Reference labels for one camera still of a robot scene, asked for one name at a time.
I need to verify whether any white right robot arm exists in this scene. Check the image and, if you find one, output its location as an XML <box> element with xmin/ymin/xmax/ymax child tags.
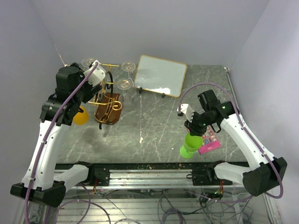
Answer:
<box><xmin>178</xmin><ymin>90</ymin><xmax>287</xmax><ymax>196</ymax></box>

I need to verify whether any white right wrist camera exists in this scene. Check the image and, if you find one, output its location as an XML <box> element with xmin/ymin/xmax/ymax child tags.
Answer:
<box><xmin>177</xmin><ymin>104</ymin><xmax>194</xmax><ymax>122</ymax></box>

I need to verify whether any gold wire wine glass rack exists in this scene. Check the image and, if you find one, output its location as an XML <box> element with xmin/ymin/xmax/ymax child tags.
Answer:
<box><xmin>88</xmin><ymin>64</ymin><xmax>123</xmax><ymax>130</ymax></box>

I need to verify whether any large clear wine glass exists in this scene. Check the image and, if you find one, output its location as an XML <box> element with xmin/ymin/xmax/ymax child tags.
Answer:
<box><xmin>81</xmin><ymin>57</ymin><xmax>95</xmax><ymax>68</ymax></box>

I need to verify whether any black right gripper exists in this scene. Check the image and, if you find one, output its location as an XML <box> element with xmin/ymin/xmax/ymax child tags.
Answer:
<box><xmin>184</xmin><ymin>110</ymin><xmax>215</xmax><ymax>136</ymax></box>

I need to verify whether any small clear wine glass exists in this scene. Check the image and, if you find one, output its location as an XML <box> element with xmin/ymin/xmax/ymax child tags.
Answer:
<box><xmin>121</xmin><ymin>62</ymin><xmax>136</xmax><ymax>79</ymax></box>

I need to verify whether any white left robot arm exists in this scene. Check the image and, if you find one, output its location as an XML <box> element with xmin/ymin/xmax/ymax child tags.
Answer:
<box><xmin>10</xmin><ymin>61</ymin><xmax>105</xmax><ymax>208</ymax></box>

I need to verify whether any pink booklet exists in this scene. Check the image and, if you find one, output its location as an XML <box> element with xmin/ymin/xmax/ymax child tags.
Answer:
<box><xmin>198</xmin><ymin>126</ymin><xmax>221</xmax><ymax>154</ymax></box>

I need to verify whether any gold framed whiteboard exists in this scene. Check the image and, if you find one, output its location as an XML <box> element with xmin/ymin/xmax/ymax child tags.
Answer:
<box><xmin>134</xmin><ymin>55</ymin><xmax>187</xmax><ymax>98</ymax></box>

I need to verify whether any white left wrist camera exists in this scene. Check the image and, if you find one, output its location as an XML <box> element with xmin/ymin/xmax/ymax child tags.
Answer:
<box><xmin>84</xmin><ymin>60</ymin><xmax>106</xmax><ymax>86</ymax></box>

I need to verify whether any aluminium rail frame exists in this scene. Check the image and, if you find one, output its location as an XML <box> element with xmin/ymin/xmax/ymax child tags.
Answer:
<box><xmin>19</xmin><ymin>162</ymin><xmax>282</xmax><ymax>224</ymax></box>

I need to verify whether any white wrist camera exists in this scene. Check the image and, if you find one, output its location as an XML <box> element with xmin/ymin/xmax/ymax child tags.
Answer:
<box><xmin>84</xmin><ymin>60</ymin><xmax>106</xmax><ymax>86</ymax></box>
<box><xmin>177</xmin><ymin>104</ymin><xmax>194</xmax><ymax>122</ymax></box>

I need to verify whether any green plastic goblet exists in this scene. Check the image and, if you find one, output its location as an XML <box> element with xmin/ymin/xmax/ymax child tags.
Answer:
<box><xmin>179</xmin><ymin>133</ymin><xmax>203</xmax><ymax>159</ymax></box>

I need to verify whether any orange plastic goblet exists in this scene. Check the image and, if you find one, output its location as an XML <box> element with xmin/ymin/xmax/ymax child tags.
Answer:
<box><xmin>73</xmin><ymin>106</ymin><xmax>89</xmax><ymax>125</ymax></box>

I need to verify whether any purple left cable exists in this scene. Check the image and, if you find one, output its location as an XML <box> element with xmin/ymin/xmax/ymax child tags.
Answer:
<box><xmin>24</xmin><ymin>62</ymin><xmax>110</xmax><ymax>224</ymax></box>

